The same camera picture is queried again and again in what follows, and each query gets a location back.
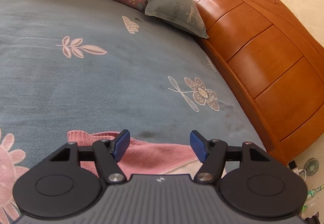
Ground pink and cream sweater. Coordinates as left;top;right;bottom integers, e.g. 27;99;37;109
67;130;202;178

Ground small desk fan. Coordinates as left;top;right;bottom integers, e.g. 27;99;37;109
303;158;320;176

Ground wooden headboard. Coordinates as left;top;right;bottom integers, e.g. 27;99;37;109
194;0;323;164

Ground blue floral bed sheet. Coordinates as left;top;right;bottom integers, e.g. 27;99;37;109
1;0;261;223

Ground white power strip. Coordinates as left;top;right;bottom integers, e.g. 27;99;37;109
288;160;306;180

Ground grey-green flower pillow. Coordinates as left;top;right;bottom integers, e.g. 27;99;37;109
145;0;209;39

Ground green bottle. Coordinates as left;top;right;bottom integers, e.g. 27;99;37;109
307;185;324;200

